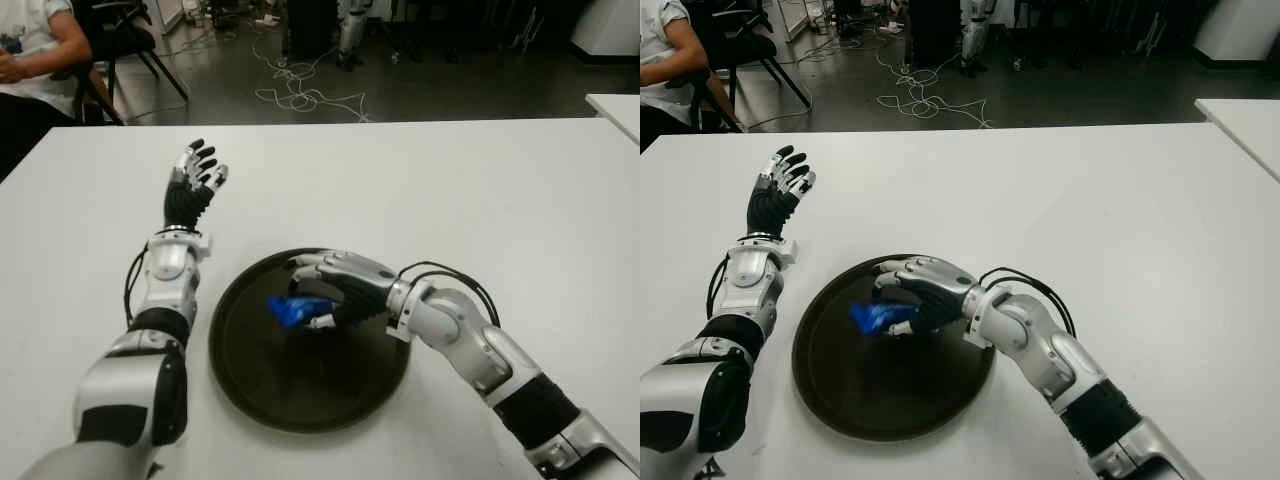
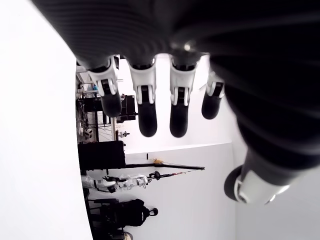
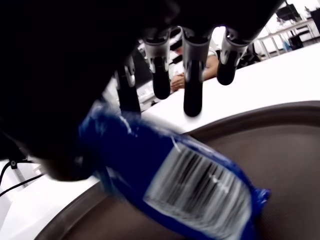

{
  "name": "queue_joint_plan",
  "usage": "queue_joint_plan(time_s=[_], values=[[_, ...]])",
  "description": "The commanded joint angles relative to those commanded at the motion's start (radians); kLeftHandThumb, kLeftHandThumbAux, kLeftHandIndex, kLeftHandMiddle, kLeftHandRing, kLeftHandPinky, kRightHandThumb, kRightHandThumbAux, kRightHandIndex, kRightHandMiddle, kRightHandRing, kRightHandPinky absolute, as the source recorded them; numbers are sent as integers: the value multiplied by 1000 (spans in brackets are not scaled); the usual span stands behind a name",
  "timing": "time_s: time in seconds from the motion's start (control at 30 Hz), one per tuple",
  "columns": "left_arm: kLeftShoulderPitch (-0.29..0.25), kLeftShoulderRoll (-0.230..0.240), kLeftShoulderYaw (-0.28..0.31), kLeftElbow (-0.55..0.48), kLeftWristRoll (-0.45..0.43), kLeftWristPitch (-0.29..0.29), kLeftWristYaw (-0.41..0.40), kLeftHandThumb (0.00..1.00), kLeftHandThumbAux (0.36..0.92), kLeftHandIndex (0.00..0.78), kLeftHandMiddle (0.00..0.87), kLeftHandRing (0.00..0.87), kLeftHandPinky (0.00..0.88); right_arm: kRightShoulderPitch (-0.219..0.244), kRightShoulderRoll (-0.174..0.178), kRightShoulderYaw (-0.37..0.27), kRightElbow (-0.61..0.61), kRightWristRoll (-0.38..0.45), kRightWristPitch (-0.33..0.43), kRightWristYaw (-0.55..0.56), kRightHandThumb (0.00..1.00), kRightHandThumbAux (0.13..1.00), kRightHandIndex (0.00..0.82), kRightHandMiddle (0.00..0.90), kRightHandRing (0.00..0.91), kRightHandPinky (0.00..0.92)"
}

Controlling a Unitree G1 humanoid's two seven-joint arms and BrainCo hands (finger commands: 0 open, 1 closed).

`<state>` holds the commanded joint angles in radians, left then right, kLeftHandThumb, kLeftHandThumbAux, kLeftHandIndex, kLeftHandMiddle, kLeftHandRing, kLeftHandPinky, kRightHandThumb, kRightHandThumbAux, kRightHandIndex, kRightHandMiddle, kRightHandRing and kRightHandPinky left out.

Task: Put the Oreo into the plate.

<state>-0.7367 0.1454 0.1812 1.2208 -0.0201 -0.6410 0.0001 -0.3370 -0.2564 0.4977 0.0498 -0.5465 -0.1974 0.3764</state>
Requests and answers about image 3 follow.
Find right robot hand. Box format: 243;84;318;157
0;0;286;182

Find blue Oreo packet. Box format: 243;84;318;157
78;102;272;240

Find seated person white shirt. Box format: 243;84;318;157
169;37;221;92

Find round brown tray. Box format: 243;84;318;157
34;100;320;240

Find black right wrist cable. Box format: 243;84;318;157
0;159;45;198

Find metal frame rack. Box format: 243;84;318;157
254;0;320;63

